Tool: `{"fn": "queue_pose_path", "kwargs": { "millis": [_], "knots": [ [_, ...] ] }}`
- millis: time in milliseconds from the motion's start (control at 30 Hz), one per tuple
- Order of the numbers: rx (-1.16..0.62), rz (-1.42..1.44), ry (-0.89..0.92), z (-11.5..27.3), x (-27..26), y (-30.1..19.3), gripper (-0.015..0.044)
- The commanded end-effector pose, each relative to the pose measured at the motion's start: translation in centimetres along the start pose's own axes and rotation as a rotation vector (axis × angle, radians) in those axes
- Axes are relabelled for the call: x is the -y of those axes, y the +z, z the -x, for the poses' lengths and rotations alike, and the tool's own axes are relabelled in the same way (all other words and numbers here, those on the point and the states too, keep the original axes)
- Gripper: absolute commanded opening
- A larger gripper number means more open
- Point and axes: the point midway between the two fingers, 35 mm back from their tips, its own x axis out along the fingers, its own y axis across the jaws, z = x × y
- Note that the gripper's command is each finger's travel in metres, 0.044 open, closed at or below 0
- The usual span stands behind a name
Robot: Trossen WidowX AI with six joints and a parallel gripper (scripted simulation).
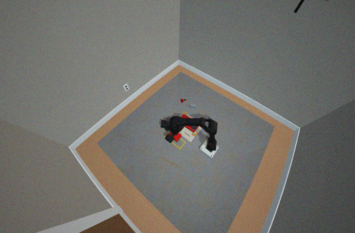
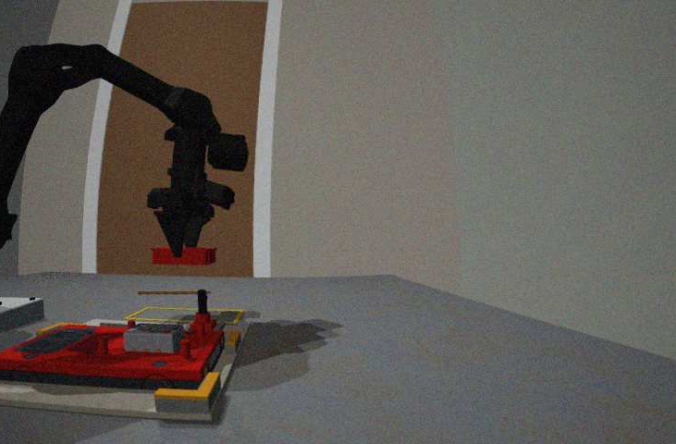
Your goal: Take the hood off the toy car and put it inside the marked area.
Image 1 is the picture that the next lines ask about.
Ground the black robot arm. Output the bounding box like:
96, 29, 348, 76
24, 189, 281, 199
160, 116, 218, 152

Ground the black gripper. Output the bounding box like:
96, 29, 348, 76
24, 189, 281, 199
165, 126, 184, 143

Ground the red rectangular block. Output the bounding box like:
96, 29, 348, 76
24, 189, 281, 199
173, 133, 182, 142

